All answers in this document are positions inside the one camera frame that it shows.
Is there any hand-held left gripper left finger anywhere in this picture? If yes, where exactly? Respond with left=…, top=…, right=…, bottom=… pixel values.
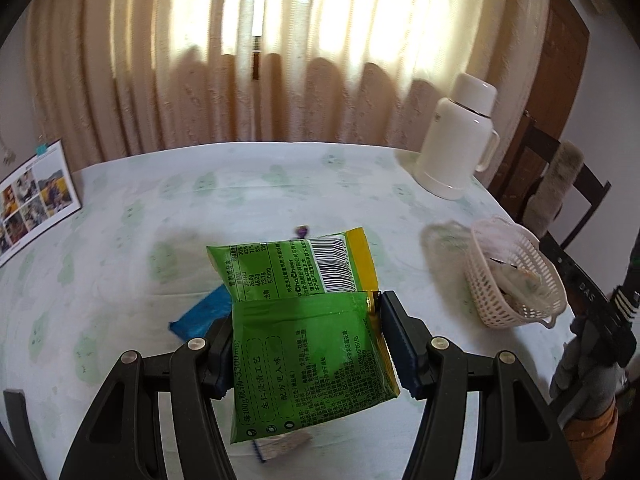
left=72, top=317, right=236, bottom=480

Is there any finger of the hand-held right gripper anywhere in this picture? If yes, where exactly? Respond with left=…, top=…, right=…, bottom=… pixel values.
left=539, top=232, right=576, bottom=286

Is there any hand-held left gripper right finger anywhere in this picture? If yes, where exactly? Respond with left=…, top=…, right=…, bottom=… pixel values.
left=378, top=290, right=568, bottom=480

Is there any white plastic basket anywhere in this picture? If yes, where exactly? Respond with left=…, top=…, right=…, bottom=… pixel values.
left=465, top=216, right=569, bottom=330

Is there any green snack bag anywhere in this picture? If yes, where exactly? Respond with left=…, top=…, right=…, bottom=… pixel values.
left=206, top=227, right=401, bottom=445

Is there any grey fluffy cloth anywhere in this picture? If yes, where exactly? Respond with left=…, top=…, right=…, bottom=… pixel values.
left=524, top=140, right=584, bottom=235

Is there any dark wooden chair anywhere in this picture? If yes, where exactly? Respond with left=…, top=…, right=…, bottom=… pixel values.
left=500, top=110, right=612, bottom=256

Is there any light blue snack packet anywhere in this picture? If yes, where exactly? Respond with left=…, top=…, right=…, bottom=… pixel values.
left=252, top=431, right=313, bottom=465

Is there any white thermos jug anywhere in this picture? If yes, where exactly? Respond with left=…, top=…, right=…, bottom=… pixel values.
left=413, top=72, right=501, bottom=201

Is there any brown wooden door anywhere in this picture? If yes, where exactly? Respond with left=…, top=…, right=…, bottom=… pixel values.
left=487, top=0, right=591, bottom=211

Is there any photo collage board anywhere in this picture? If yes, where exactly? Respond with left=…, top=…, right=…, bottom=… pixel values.
left=0, top=140, right=82, bottom=268

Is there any beige curtain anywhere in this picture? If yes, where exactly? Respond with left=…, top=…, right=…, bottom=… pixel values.
left=25, top=0, right=551, bottom=166

